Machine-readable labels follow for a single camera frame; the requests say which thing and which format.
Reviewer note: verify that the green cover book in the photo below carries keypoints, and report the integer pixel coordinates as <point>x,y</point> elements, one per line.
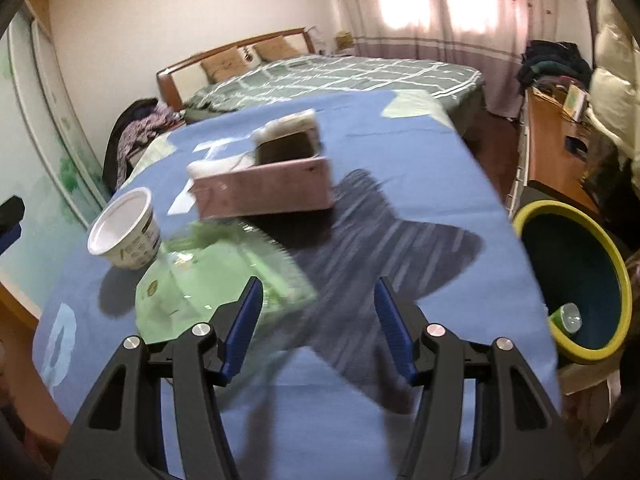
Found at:
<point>575,102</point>

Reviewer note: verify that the sliding glass wardrobe door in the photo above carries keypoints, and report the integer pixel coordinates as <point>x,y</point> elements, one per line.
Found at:
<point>45,135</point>

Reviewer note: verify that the yellow rimmed trash bin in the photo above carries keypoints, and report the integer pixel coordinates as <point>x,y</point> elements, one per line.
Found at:
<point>565,260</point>

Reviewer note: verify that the white tissue pack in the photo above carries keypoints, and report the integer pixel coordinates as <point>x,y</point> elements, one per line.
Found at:
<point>292,121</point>

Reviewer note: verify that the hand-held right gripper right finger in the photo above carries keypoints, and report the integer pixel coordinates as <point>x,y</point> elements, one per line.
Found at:
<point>397,332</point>

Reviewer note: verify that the wooden desk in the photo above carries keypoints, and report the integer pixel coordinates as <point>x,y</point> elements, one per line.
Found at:
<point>547,150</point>

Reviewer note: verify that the pink milk carton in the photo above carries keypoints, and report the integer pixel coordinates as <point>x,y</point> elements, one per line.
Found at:
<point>265,190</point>

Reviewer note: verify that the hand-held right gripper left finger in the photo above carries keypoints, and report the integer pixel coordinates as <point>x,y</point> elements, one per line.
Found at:
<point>242,330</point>

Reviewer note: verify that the pink sheer curtain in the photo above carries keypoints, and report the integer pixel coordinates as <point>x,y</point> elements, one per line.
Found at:
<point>525,35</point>
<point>360,10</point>

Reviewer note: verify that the green white plastic bottle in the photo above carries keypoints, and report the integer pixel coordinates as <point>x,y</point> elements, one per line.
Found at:
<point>567,317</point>

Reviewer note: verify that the wooden bed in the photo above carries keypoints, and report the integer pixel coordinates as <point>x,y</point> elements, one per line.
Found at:
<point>170,80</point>

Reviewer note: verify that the green plaid duvet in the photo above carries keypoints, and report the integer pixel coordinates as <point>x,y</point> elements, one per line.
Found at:
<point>350,72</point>

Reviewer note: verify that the dark metal tin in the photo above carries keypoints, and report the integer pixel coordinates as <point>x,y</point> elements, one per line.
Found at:
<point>287,147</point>

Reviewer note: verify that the green clear plastic packet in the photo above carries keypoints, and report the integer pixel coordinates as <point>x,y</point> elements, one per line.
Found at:
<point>200,285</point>

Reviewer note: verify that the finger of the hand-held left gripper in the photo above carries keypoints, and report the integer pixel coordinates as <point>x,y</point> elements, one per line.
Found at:
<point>11,217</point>

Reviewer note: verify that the cream puffer jacket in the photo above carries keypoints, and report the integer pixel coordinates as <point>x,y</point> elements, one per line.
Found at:
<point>610,95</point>

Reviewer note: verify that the woven basket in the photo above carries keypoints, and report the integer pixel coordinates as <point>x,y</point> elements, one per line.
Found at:
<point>345,41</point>

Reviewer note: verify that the brown bear pillow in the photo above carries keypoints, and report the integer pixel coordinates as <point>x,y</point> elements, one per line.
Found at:
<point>222,62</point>
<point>275,49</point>

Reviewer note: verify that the white paper cup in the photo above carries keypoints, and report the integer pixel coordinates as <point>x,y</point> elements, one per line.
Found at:
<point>135,247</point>

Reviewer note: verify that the pile of dark clothes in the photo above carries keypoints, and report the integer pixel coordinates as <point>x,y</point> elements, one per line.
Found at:
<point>550,65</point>

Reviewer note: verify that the blue printed tablecloth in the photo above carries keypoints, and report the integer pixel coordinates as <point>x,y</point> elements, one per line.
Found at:
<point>425,150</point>

